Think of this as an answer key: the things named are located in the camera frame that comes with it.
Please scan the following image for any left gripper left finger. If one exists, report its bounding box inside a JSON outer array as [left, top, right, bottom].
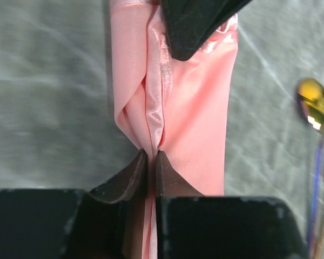
[[0, 150, 147, 258]]

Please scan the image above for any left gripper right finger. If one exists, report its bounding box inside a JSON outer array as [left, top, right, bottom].
[[156, 152, 308, 258]]

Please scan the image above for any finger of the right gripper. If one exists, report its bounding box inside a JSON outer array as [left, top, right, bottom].
[[160, 0, 251, 61]]

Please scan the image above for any pink satin napkin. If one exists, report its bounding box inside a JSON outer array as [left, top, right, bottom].
[[109, 1, 238, 258]]

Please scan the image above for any gold spoon with purple handle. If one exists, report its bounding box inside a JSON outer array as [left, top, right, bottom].
[[296, 78, 324, 258]]

